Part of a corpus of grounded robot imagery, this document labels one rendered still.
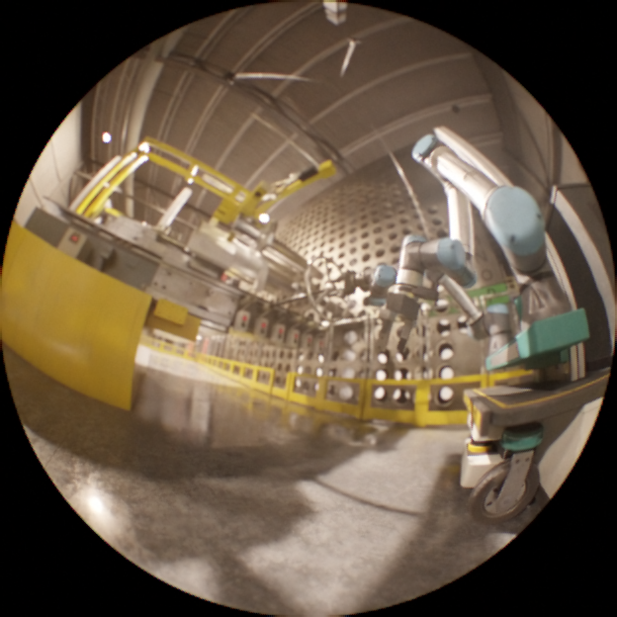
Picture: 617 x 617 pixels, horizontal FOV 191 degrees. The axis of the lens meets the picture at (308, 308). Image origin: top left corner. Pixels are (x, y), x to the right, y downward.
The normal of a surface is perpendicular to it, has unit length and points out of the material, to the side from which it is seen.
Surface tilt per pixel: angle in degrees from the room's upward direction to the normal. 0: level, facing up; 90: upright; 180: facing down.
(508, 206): 98
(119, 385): 90
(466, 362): 90
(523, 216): 98
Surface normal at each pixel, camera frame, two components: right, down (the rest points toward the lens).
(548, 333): -0.69, -0.33
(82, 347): 0.71, -0.16
